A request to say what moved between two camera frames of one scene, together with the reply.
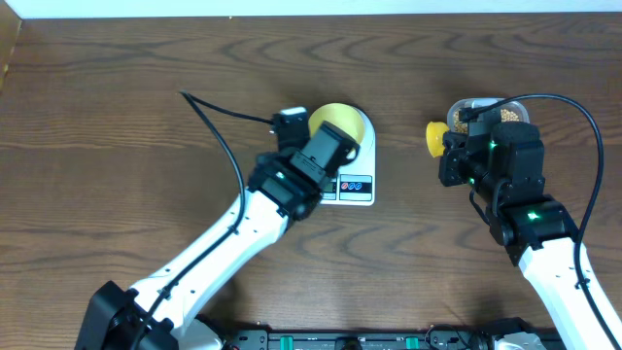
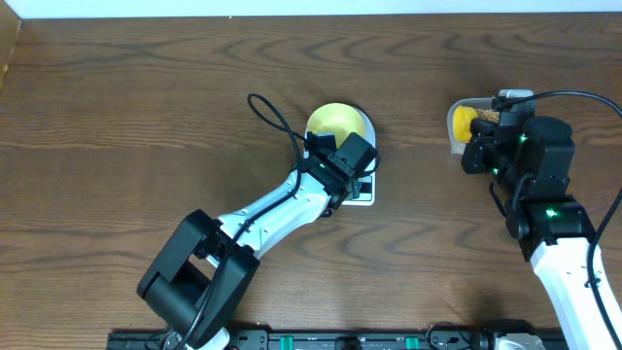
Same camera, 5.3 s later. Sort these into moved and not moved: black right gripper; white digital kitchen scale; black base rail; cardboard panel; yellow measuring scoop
Moved: yellow measuring scoop; black right gripper
Not moved: cardboard panel; white digital kitchen scale; black base rail
